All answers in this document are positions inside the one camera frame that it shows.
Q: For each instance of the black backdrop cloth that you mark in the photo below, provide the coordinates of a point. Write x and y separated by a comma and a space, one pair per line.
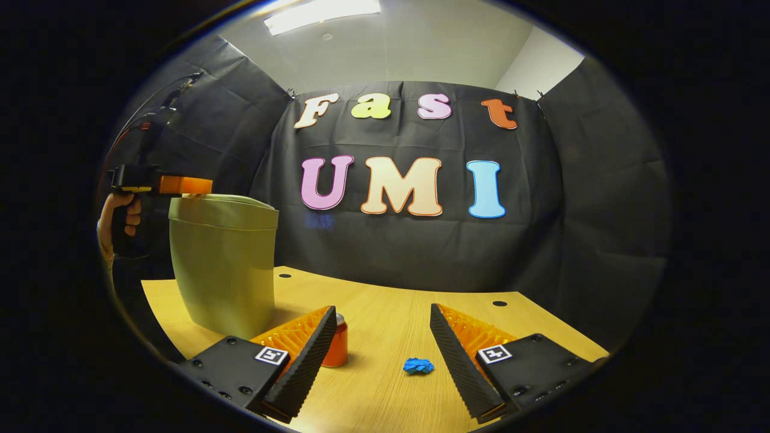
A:
391, 252

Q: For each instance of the red pop can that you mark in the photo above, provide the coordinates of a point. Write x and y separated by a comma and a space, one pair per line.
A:
338, 349

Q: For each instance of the ceiling light panel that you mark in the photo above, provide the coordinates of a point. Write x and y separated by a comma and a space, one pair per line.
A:
319, 15

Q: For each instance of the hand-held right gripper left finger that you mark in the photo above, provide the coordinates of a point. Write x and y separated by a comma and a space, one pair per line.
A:
307, 367

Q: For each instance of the blue paper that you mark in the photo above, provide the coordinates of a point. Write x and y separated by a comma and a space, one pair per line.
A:
418, 365

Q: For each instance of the green desktop garbage bin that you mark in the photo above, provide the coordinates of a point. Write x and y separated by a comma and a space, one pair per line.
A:
222, 270

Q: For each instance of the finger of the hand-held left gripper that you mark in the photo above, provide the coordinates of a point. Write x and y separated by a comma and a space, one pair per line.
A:
186, 184

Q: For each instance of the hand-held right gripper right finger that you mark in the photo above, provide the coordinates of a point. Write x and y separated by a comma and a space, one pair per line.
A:
460, 367

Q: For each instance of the wooden desktop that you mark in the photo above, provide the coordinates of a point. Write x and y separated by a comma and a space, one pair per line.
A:
385, 325

